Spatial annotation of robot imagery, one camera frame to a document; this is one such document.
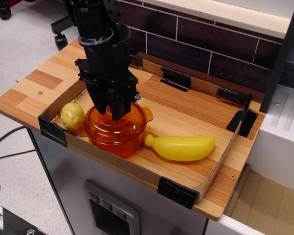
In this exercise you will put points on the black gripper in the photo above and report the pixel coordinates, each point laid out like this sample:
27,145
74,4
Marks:
106,75

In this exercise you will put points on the orange transparent pot lid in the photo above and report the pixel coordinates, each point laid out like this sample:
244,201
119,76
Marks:
103,129

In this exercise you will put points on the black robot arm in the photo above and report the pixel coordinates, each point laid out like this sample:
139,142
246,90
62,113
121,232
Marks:
97,18

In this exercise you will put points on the orange transparent pot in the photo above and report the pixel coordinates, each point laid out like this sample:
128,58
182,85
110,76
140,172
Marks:
123,150

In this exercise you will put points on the pale yellow toy potato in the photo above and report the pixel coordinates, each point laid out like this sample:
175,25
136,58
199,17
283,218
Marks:
71,114

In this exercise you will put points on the black office chair base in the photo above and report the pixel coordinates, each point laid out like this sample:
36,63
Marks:
59,26

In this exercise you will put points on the yellow plastic banana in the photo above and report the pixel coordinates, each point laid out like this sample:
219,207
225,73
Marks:
181,148

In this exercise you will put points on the oven control panel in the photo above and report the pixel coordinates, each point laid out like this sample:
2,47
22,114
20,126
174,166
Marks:
111,216

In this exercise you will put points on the grey toy oven cabinet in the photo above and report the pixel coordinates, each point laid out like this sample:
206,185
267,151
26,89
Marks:
67,170

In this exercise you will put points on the cardboard fence with black tape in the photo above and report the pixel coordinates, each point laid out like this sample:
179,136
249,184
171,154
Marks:
184,102

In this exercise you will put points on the black caster wheel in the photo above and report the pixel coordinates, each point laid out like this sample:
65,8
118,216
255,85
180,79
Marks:
5,12

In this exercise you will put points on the white toy sink unit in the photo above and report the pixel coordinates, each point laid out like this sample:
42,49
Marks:
263,202

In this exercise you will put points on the black equipment with cables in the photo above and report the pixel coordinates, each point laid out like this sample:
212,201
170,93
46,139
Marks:
11,224

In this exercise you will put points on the black right shelf post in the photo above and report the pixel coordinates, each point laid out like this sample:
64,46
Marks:
284,53

